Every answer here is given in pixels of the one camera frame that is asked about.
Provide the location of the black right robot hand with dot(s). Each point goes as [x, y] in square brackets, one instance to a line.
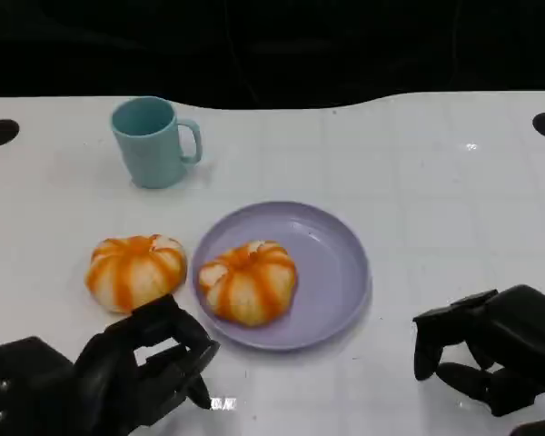
[522, 336]

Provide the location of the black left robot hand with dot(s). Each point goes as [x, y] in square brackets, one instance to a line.
[113, 368]

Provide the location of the orange white toy bread roll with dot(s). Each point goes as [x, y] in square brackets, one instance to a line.
[247, 284]
[134, 270]

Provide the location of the lilac plate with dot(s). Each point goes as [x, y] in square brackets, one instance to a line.
[327, 281]

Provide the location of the pale green mug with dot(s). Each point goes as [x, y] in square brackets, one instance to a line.
[150, 150]

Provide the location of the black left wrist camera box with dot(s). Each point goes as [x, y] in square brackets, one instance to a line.
[25, 386]

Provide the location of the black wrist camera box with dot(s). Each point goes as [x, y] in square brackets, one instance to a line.
[25, 386]
[540, 428]

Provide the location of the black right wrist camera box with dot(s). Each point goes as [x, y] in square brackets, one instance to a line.
[540, 428]

